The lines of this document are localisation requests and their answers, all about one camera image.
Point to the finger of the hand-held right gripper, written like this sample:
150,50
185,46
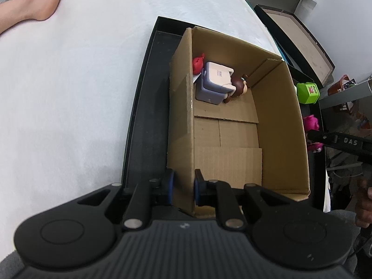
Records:
319,138

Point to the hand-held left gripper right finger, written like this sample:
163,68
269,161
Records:
197,187

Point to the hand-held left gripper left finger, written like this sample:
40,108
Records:
170,187

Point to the pink bear toy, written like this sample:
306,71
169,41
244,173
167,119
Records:
311,123

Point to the cardboard box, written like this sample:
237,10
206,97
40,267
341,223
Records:
232,162

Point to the brown haired figurine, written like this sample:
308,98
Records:
238,86

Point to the black tray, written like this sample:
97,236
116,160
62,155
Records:
151,93

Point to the lavender plastic container toy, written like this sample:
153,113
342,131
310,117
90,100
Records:
215,78

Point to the red hat figurine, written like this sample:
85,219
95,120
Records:
198,64

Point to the person's right hand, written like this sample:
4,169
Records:
364,206

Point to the grey desk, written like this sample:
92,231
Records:
343,98

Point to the orange plastic basket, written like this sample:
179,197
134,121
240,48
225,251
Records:
340,87

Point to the black framed brown board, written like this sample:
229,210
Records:
299,43

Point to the white bed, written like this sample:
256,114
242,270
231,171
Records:
72,107

